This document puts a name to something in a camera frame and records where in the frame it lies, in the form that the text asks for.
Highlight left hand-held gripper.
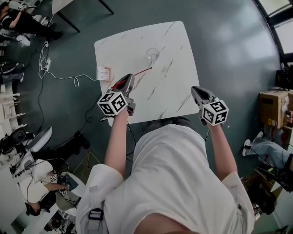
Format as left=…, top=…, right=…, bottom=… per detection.
left=97, top=73, right=136, bottom=117

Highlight wooden menu card holder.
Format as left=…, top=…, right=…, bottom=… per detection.
left=96, top=66, right=112, bottom=82

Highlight yellow frame stand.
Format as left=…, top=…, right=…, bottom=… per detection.
left=72, top=150, right=102, bottom=181

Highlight cardboard box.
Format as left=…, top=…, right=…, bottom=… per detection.
left=258, top=90, right=293, bottom=130

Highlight grey strap black buckle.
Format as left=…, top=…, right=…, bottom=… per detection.
left=86, top=201, right=106, bottom=234

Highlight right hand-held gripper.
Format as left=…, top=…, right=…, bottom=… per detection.
left=190, top=86, right=230, bottom=127

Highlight white shell chair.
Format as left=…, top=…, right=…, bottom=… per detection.
left=26, top=126, right=53, bottom=153

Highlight black floor cable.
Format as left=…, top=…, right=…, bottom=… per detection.
left=37, top=72, right=48, bottom=134

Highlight large glass window front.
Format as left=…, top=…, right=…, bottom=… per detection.
left=253, top=0, right=293, bottom=55

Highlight clear wine glass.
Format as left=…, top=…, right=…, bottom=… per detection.
left=146, top=47, right=160, bottom=67

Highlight white table black legs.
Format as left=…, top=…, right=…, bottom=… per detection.
left=51, top=0, right=114, bottom=33

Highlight person's right forearm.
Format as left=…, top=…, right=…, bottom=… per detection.
left=207, top=123, right=239, bottom=183

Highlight white power strip with cable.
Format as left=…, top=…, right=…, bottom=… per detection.
left=38, top=13, right=99, bottom=89

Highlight person's dark trousers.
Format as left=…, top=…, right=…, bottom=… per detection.
left=141, top=116, right=193, bottom=133

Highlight person's white shirt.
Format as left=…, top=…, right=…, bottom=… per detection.
left=75, top=124, right=256, bottom=234

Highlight black floor bag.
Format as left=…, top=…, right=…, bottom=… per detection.
left=65, top=131, right=91, bottom=152

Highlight white ornate dressing table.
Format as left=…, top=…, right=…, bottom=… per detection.
left=0, top=91, right=26, bottom=129

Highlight person's left forearm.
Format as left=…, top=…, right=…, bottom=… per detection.
left=104, top=109, right=129, bottom=181

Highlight red straw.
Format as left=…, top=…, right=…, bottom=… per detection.
left=111, top=67, right=153, bottom=90

